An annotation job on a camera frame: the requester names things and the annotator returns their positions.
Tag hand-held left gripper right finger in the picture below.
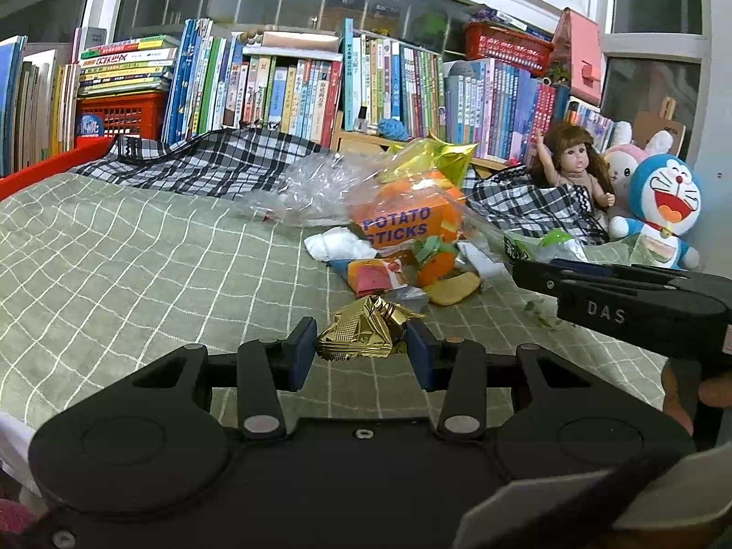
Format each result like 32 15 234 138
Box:
405 320 601 441

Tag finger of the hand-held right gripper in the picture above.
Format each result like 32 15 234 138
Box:
511 261 679 299
549 258 705 287

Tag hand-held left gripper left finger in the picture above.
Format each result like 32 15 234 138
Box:
131 316 319 441

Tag green snack wrapper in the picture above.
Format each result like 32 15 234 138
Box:
502 229 587 265

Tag gold foil wrapper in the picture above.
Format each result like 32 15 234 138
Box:
317 295 427 361

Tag orange cardboard snack box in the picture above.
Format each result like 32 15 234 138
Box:
350 182 465 259

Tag yellow-green snack bag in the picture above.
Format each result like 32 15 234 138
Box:
388 136 479 185

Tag person's right hand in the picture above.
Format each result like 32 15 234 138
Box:
662 362 732 436

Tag green leaf scraps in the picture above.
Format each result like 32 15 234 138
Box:
524 299 561 328

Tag white striped wrapper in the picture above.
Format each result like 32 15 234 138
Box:
456 240 511 290

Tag yellow cookie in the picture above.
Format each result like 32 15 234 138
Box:
428 271 482 306

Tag red orange snack wrapper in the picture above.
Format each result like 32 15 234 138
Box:
345 258 414 299

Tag brown-haired doll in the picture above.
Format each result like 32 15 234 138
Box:
529 123 617 224

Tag small green paper piece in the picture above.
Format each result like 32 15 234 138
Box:
413 237 457 264

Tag blue cat plush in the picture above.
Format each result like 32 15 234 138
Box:
607 152 704 271

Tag pink bunny plush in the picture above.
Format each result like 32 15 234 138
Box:
600 121 674 207

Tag white crumpled tissue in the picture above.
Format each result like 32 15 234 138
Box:
303 227 379 264

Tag row of upright books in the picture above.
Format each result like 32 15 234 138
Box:
342 18 448 139
161 17 345 148
0 35 81 179
442 56 571 165
565 99 617 153

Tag brown easel board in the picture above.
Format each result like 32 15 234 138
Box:
630 97 687 156

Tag clear plastic bag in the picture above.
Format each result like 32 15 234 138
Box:
240 151 404 228

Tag green checked bed sheet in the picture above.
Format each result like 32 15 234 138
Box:
0 173 705 442

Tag pink toy house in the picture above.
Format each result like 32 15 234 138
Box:
550 7 605 108

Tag blue yarn ball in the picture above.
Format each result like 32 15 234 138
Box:
376 118 411 142

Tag black white plaid blanket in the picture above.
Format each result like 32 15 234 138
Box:
69 127 608 247

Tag wooden shelf box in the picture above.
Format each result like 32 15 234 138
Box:
330 111 404 156

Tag red plastic basket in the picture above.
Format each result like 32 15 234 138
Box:
462 19 557 76

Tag red plastic crate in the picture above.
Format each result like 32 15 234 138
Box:
76 90 171 142

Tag white flat box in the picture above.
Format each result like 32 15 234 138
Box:
242 31 342 59

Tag stack of flat books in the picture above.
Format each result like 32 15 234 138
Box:
77 34 182 99

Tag wooden bead string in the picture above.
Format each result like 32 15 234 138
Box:
230 24 276 48

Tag red bed rail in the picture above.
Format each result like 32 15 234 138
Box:
0 136 116 202

